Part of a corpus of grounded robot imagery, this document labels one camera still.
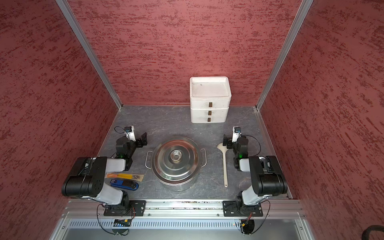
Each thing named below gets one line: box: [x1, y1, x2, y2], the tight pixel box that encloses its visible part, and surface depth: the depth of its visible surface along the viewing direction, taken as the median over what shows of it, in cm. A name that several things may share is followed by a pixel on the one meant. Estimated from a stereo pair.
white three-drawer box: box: [189, 76, 232, 124], surface depth 102 cm
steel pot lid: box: [151, 137, 203, 183], surface depth 74 cm
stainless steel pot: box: [145, 136, 208, 192], surface depth 74 cm
